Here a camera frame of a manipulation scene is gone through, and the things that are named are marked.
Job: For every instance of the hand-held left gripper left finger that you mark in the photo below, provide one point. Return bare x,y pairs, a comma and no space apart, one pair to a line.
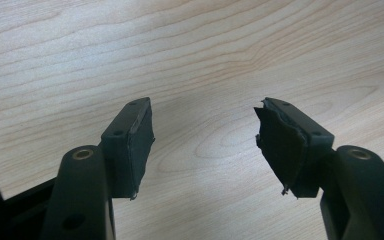
126,156

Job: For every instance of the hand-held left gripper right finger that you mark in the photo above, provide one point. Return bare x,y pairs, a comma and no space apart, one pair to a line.
290,146

